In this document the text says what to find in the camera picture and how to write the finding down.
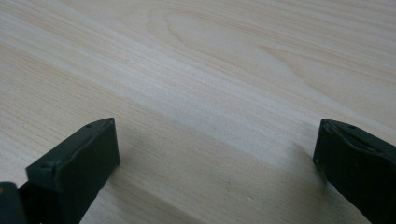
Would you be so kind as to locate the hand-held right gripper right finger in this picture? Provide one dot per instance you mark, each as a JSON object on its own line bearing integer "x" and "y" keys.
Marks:
{"x": 358, "y": 165}

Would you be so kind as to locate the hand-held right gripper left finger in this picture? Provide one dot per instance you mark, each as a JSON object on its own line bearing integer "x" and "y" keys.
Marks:
{"x": 77, "y": 165}

